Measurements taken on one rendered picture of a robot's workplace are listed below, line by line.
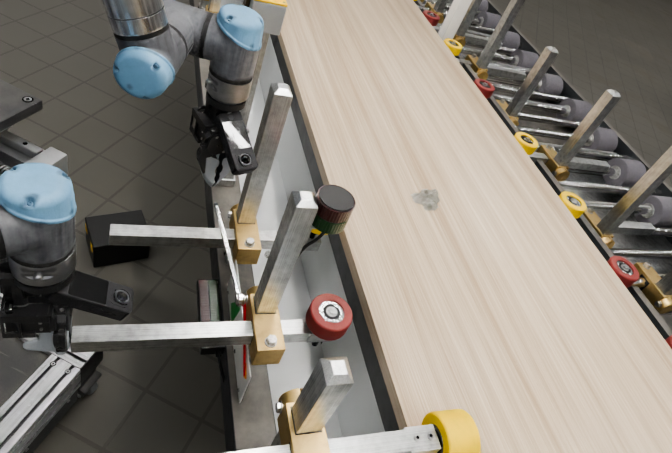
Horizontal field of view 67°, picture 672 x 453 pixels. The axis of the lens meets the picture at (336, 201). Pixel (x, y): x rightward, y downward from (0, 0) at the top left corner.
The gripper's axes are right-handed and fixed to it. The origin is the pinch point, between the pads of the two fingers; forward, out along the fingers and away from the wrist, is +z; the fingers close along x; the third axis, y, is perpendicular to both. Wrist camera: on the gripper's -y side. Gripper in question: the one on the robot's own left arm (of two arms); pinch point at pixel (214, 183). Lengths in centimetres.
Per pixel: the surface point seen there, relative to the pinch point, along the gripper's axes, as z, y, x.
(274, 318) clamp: 4.9, -30.2, 1.2
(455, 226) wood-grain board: 2, -26, -50
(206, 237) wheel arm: 9.6, -5.6, 2.6
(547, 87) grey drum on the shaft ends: 10, 31, -176
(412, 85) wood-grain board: 2, 29, -84
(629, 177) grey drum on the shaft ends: 10, -25, -155
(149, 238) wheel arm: 10.2, -2.0, 13.0
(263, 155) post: -10.5, -5.0, -6.1
